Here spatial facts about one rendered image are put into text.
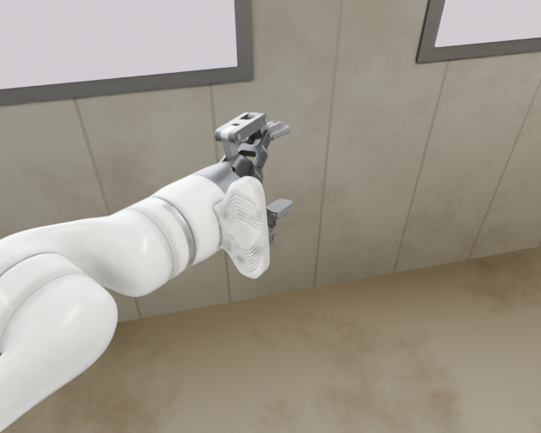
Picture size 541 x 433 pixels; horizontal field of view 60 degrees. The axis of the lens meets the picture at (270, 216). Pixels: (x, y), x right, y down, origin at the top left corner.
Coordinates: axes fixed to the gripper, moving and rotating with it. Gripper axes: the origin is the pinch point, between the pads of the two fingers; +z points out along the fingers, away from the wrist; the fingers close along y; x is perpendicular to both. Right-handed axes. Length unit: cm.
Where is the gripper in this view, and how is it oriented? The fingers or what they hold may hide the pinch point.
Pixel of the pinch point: (282, 167)
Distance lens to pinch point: 55.4
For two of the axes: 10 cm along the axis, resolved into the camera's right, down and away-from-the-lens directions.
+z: 5.5, -3.8, 7.4
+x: 8.3, 1.8, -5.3
